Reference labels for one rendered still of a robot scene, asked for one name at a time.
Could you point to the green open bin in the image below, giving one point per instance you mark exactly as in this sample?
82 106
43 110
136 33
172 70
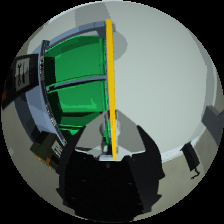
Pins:
78 106
69 131
75 57

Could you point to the yellow bar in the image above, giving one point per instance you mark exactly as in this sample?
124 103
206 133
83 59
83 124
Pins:
111 83

